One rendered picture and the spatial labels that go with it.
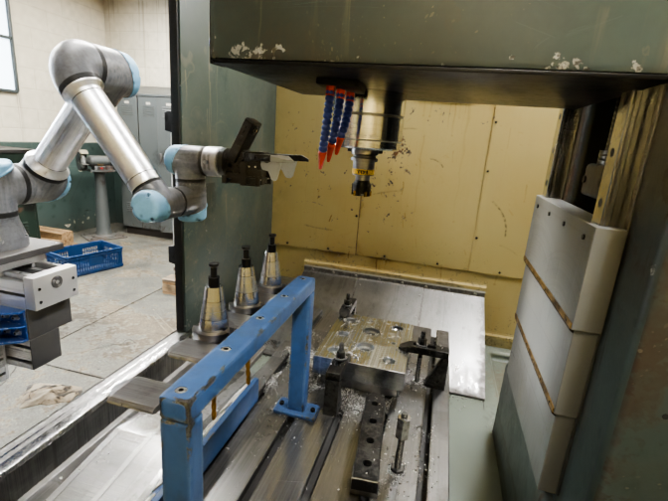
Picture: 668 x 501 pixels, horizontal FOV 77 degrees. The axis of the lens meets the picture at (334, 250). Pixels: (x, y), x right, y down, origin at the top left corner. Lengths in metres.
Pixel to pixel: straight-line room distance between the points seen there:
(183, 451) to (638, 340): 0.62
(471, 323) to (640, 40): 1.46
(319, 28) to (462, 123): 1.36
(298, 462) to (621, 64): 0.84
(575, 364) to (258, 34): 0.75
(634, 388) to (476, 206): 1.36
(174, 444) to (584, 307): 0.65
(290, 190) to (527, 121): 1.10
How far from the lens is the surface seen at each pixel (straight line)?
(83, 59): 1.19
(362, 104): 0.91
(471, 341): 1.89
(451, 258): 2.04
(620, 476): 0.83
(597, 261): 0.79
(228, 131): 1.72
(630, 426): 0.79
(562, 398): 0.88
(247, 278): 0.74
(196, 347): 0.65
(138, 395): 0.56
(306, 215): 2.11
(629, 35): 0.69
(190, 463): 0.57
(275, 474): 0.90
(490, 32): 0.66
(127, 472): 1.18
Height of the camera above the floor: 1.52
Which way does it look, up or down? 15 degrees down
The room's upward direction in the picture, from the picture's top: 4 degrees clockwise
